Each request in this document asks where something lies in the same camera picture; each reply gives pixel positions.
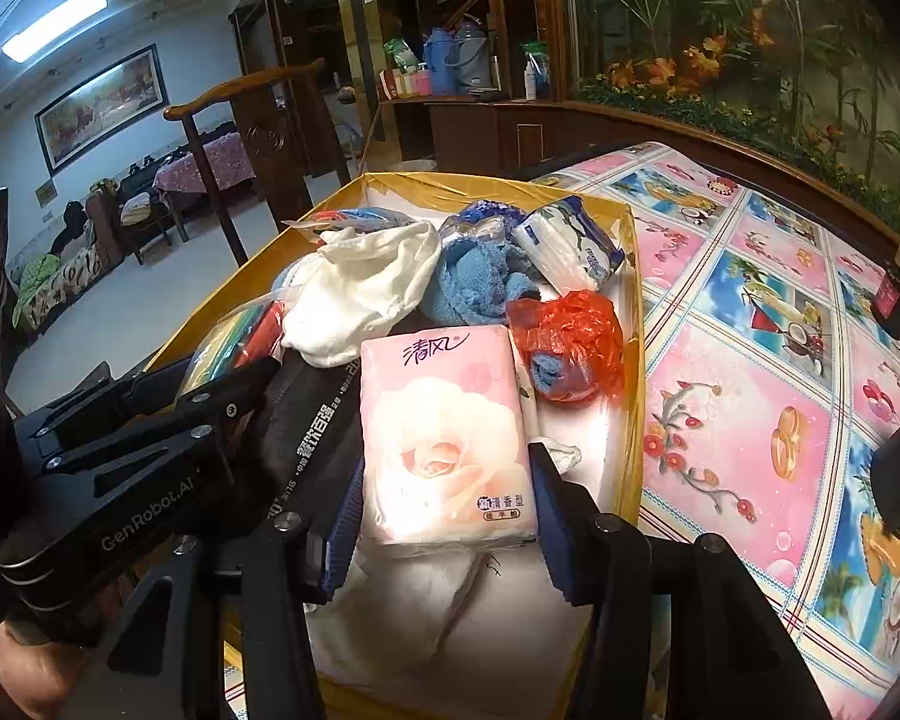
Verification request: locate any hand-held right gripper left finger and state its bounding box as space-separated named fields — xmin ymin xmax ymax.
xmin=82 ymin=461 xmax=368 ymax=720

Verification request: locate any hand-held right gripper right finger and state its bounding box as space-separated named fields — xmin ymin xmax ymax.
xmin=526 ymin=442 xmax=833 ymax=720

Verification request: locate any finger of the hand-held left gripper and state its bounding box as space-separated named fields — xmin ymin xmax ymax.
xmin=11 ymin=356 xmax=282 ymax=451
xmin=41 ymin=409 xmax=256 ymax=500

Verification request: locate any black foil packet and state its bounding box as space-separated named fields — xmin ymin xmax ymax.
xmin=255 ymin=356 xmax=365 ymax=541

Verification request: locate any pink tissue pack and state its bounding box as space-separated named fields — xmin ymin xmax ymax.
xmin=358 ymin=326 xmax=539 ymax=547

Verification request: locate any yellow cardboard box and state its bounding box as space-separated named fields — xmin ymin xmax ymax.
xmin=139 ymin=171 xmax=650 ymax=720

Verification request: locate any red plastic bag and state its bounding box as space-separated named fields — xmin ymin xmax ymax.
xmin=506 ymin=289 xmax=627 ymax=402

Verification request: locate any white cloth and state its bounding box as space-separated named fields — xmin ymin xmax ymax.
xmin=274 ymin=221 xmax=443 ymax=368

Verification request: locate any coloured straws pack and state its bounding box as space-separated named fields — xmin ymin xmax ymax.
xmin=281 ymin=206 xmax=421 ymax=237

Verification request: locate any blue towel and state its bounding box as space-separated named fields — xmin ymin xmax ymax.
xmin=420 ymin=236 xmax=545 ymax=327

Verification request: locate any blue white tissue packet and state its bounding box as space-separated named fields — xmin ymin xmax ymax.
xmin=510 ymin=195 xmax=625 ymax=293

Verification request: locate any person's left hand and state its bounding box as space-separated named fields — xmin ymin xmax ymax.
xmin=0 ymin=619 xmax=83 ymax=720

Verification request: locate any sofa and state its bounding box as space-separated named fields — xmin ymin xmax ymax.
xmin=4 ymin=195 xmax=128 ymax=338

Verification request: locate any table with purple cloth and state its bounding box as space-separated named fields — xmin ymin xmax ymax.
xmin=150 ymin=131 xmax=260 ymax=241

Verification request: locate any wooden chair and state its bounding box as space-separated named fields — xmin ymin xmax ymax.
xmin=163 ymin=58 xmax=327 ymax=271

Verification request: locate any pink container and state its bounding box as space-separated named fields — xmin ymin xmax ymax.
xmin=379 ymin=67 xmax=432 ymax=98

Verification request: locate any green packet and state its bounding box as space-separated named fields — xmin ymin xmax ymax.
xmin=382 ymin=37 xmax=421 ymax=76

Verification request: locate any wooden sideboard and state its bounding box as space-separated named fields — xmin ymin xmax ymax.
xmin=375 ymin=90 xmax=571 ymax=181

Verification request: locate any ceiling light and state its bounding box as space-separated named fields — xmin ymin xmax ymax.
xmin=0 ymin=0 xmax=110 ymax=65

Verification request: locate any dark bottle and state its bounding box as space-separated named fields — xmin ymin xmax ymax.
xmin=870 ymin=244 xmax=900 ymax=342

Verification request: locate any grey blue thermos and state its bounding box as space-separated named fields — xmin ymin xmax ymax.
xmin=454 ymin=15 xmax=496 ymax=91

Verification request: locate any white spray bottle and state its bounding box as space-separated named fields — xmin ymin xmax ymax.
xmin=520 ymin=41 xmax=552 ymax=102

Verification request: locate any framed wall painting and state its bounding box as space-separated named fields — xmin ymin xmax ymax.
xmin=34 ymin=43 xmax=170 ymax=175

